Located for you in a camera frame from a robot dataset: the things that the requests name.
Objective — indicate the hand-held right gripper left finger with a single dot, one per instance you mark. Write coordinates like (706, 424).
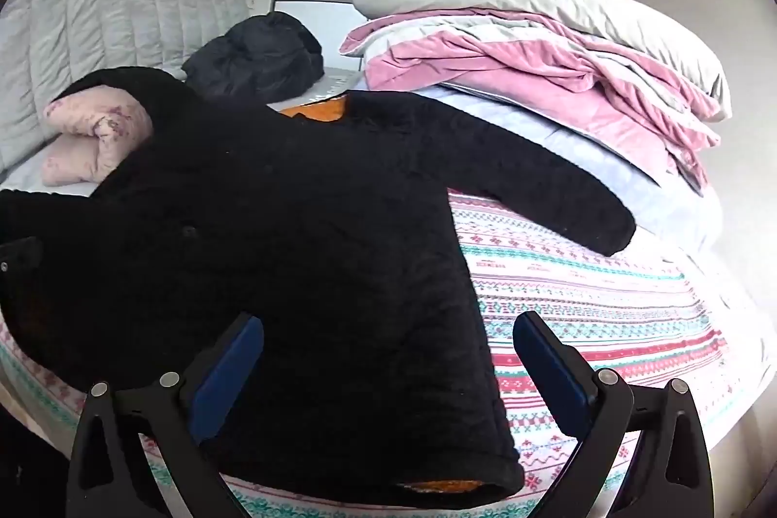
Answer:
(227, 372)

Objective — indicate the patterned striped bedsheet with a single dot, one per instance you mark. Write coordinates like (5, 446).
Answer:
(576, 299)

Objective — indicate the black fleece coat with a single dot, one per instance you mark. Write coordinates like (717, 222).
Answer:
(273, 220)

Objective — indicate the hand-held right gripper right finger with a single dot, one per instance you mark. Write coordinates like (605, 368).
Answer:
(549, 372)

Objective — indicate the light blue quilt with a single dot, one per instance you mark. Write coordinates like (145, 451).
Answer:
(607, 172)

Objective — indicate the pink and grey duvet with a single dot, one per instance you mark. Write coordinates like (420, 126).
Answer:
(485, 63)

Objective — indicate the grey quilted headboard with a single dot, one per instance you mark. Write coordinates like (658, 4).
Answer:
(109, 8)

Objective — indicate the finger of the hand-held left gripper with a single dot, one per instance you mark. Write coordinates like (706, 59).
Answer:
(18, 257)

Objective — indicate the pink floral pillow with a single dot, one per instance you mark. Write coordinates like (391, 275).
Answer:
(97, 129)

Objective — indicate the black puffer jacket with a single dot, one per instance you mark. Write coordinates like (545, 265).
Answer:
(255, 57)

